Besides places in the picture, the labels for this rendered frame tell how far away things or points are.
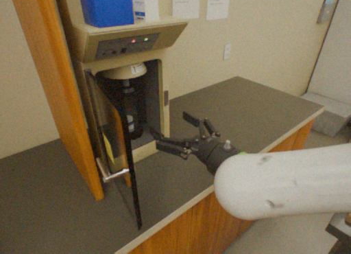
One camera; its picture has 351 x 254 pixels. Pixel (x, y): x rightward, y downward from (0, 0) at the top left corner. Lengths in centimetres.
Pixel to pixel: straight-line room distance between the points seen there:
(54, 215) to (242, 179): 69
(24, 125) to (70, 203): 49
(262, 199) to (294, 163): 7
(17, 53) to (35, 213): 63
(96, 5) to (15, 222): 72
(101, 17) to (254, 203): 51
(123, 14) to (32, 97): 69
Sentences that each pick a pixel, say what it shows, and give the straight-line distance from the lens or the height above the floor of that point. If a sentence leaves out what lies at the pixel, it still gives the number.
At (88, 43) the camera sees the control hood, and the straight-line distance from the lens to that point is 61.
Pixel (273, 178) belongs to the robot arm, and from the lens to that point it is 34.
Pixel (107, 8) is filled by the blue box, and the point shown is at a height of 155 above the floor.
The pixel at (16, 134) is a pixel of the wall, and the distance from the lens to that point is 124.
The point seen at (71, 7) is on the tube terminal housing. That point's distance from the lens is 69.
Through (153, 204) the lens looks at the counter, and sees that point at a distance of 83.
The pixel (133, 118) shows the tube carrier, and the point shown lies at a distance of 93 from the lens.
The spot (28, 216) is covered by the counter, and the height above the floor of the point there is 94.
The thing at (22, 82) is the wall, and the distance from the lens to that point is 115.
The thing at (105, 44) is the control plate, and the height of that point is 147.
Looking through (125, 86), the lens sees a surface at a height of 126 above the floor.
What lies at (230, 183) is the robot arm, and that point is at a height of 134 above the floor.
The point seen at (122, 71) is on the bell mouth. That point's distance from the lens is 81.
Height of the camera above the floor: 160
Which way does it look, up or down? 32 degrees down
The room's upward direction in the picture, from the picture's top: straight up
